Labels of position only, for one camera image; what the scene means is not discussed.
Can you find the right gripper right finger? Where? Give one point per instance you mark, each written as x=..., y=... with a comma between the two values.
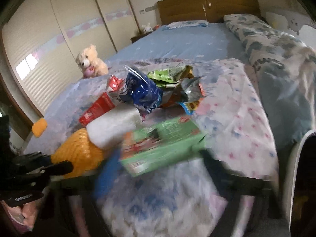
x=228, y=182

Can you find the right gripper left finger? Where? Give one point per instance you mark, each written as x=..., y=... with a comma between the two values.
x=106, y=175

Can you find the white foam block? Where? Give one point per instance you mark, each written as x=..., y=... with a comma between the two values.
x=108, y=130

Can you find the green cardboard box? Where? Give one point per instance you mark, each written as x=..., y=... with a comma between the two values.
x=160, y=145

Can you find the small orange foam net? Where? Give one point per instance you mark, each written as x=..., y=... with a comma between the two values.
x=39, y=127

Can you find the red white carton box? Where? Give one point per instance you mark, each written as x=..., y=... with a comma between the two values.
x=101, y=106

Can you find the blue plastic wrapper bag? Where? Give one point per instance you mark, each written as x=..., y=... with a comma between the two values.
x=139, y=90

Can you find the red white plastic bag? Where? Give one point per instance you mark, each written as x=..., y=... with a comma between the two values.
x=114, y=85

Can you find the colourful foil snack wrapper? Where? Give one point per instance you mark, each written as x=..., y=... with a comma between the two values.
x=188, y=94

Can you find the operator left hand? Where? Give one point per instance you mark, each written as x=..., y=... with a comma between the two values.
x=21, y=209

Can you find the pink floral blanket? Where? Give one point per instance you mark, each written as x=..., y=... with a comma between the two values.
x=179, y=198

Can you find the beige teddy bear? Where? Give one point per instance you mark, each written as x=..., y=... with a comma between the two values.
x=90, y=64

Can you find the green snack bag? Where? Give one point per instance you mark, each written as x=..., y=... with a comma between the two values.
x=171, y=76

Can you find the grey blue patterned duvet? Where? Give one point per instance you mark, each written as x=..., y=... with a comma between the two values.
x=285, y=70

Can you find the dark wooden nightstand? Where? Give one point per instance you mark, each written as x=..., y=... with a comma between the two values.
x=138, y=37

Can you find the small white bunny toy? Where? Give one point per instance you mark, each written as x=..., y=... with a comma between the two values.
x=146, y=29

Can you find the blue bed sheet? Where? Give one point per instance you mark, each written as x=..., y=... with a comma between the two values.
x=196, y=43

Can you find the cream sliding wardrobe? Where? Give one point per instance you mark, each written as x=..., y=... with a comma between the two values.
x=43, y=38

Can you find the blue white pillow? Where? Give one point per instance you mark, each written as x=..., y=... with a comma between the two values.
x=190, y=23

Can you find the wooden bed headboard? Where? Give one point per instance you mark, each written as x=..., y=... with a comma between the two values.
x=212, y=11

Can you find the grey crib guard rail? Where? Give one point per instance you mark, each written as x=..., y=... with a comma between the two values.
x=294, y=23

